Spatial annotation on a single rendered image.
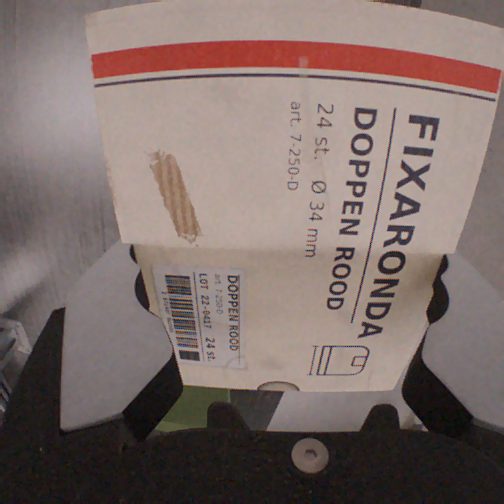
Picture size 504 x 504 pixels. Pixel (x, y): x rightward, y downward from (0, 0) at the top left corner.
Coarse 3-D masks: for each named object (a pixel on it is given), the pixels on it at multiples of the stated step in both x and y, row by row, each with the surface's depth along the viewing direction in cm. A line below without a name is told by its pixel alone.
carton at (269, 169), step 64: (192, 0) 7; (256, 0) 6; (320, 0) 6; (128, 64) 7; (192, 64) 7; (256, 64) 7; (320, 64) 7; (384, 64) 7; (448, 64) 7; (128, 128) 8; (192, 128) 8; (256, 128) 8; (320, 128) 8; (384, 128) 8; (448, 128) 8; (128, 192) 10; (192, 192) 9; (256, 192) 9; (320, 192) 9; (384, 192) 9; (448, 192) 9; (192, 256) 11; (256, 256) 11; (320, 256) 10; (384, 256) 10; (192, 320) 12; (256, 320) 12; (320, 320) 12; (384, 320) 12; (192, 384) 15; (256, 384) 14; (320, 384) 14; (384, 384) 14
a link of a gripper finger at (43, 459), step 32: (64, 320) 7; (32, 352) 6; (32, 384) 5; (32, 416) 5; (0, 448) 4; (32, 448) 4; (64, 448) 4; (96, 448) 5; (0, 480) 4; (32, 480) 4; (64, 480) 4
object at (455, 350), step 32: (448, 256) 10; (448, 288) 8; (480, 288) 8; (448, 320) 7; (480, 320) 7; (416, 352) 7; (448, 352) 6; (480, 352) 6; (416, 384) 6; (448, 384) 6; (480, 384) 5; (416, 416) 10; (448, 416) 5; (480, 416) 5
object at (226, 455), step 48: (192, 432) 5; (240, 432) 5; (288, 432) 5; (336, 432) 5; (384, 432) 4; (432, 432) 4; (96, 480) 4; (144, 480) 4; (192, 480) 4; (240, 480) 4; (288, 480) 4; (336, 480) 4; (384, 480) 4; (432, 480) 4; (480, 480) 4
